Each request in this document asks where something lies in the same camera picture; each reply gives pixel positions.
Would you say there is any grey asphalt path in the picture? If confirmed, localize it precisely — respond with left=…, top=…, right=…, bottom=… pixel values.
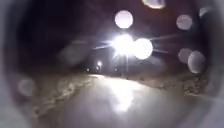
left=33, top=74, right=208, bottom=128

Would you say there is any street lamp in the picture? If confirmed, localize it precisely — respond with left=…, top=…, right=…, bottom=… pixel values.
left=96, top=60, right=103, bottom=73
left=113, top=33, right=134, bottom=79

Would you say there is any brown dirt verge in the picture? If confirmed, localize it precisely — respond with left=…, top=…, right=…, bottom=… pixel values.
left=126, top=71, right=211, bottom=98
left=16, top=71, right=101, bottom=118

